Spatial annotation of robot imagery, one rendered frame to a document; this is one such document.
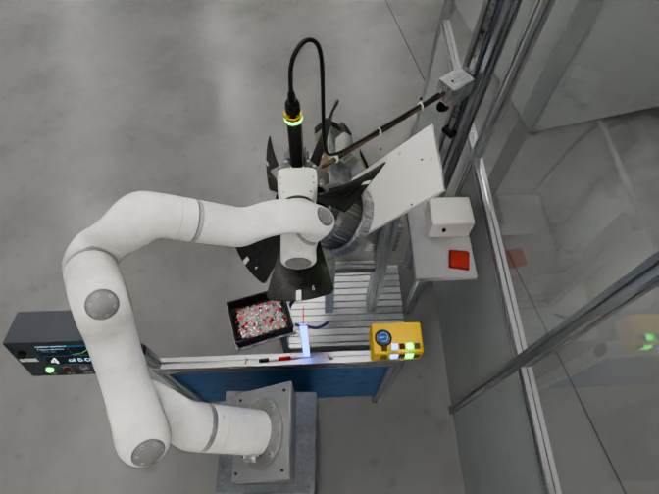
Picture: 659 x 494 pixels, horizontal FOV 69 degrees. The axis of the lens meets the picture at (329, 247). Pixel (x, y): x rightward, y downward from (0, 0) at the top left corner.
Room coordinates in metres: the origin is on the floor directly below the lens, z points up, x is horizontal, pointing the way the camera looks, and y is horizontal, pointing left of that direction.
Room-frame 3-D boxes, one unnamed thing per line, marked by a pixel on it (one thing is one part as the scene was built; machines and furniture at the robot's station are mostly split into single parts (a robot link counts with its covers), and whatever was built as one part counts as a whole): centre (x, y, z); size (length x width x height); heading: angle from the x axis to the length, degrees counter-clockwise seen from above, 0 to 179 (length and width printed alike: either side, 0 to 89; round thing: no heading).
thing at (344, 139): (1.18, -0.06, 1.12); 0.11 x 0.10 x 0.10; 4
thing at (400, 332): (0.46, -0.22, 1.02); 0.16 x 0.10 x 0.11; 94
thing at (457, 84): (1.19, -0.40, 1.43); 0.10 x 0.07 x 0.08; 129
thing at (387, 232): (0.96, -0.23, 0.58); 0.09 x 0.04 x 1.15; 4
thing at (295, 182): (0.70, 0.08, 1.55); 0.11 x 0.10 x 0.07; 4
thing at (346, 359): (0.44, 0.17, 0.82); 0.90 x 0.04 x 0.08; 94
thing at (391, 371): (0.46, -0.26, 0.39); 0.04 x 0.04 x 0.78; 4
